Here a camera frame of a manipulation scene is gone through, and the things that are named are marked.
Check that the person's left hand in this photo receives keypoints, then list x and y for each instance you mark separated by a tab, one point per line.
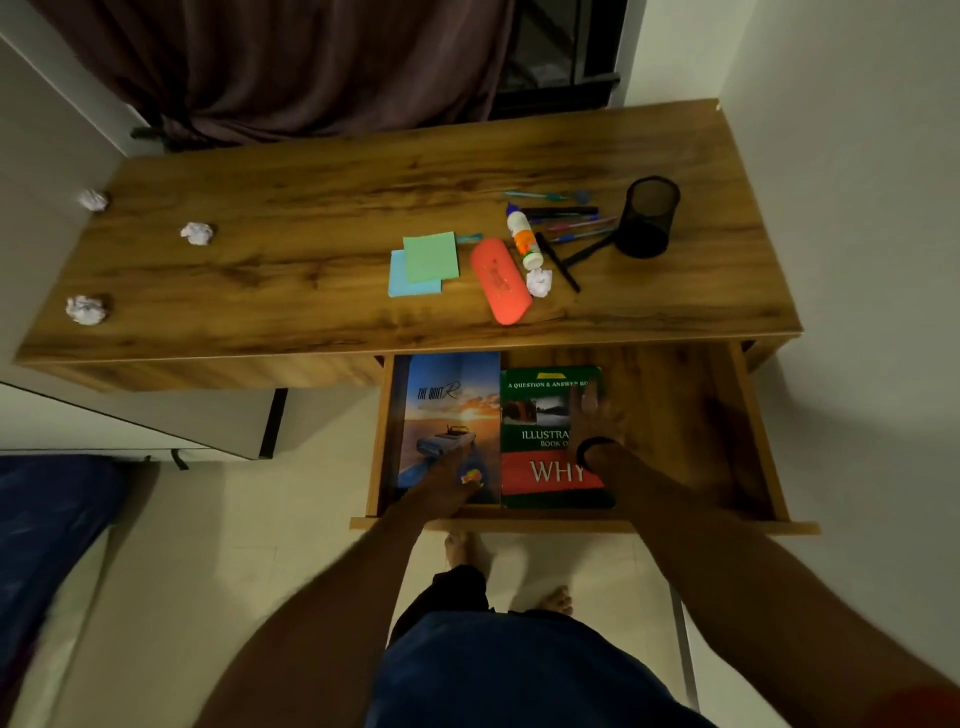
444	484

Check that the person's right hand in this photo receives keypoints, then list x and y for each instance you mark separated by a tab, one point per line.
598	431

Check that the person's right fingers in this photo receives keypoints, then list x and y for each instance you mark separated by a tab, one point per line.
589	401

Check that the person's left fingers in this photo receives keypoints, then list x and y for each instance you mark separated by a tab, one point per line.
471	463

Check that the person's left forearm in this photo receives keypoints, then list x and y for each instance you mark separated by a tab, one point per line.
337	600

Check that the person's right forearm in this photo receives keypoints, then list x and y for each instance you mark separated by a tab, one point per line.
750	592

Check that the black wristband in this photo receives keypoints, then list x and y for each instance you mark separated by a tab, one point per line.
592	450

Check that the green and red book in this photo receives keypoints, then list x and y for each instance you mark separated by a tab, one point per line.
536	427

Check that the blue sunset cover book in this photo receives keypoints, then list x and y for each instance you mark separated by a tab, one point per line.
446	405

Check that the wooden desk drawer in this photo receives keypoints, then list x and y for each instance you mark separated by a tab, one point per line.
675	420

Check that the person's left foot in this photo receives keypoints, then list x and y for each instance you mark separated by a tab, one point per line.
466	553

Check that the person's foot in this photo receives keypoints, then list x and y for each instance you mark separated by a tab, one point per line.
557	601
466	553

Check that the crumpled white paper ball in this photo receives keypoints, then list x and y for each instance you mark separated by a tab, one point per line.
196	233
93	199
85	310
538	282

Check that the person's black shorts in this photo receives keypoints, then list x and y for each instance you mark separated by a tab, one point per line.
442	596

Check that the black pen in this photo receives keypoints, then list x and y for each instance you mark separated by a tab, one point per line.
559	264
589	252

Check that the orange glasses case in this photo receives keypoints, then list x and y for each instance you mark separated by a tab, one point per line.
500	281

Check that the person's right foot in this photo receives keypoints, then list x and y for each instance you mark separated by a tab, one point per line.
557	601

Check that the blue pen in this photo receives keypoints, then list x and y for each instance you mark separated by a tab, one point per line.
581	236

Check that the white glue bottle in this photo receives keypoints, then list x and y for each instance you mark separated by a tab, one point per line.
523	238

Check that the pink pen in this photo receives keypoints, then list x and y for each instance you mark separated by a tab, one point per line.
581	223

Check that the black marker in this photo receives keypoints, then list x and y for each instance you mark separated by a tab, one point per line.
562	211

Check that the blue sticky note pad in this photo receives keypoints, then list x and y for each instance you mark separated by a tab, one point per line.
401	285

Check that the black mesh pen holder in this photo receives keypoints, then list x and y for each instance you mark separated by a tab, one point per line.
649	217

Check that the green sticky note pad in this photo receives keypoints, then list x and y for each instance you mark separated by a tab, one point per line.
430	256

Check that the teal pen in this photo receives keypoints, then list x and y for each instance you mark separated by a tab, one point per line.
536	196

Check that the person's blue shirt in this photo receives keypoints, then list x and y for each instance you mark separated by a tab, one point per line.
525	675

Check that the wooden desk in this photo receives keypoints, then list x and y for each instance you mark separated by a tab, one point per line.
285	225

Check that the blue bed sheet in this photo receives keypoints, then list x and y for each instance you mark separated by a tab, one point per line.
45	540

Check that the dark brown curtain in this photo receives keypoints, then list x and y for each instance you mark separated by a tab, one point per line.
300	60

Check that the black window frame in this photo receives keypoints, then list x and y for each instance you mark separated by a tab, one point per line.
577	67

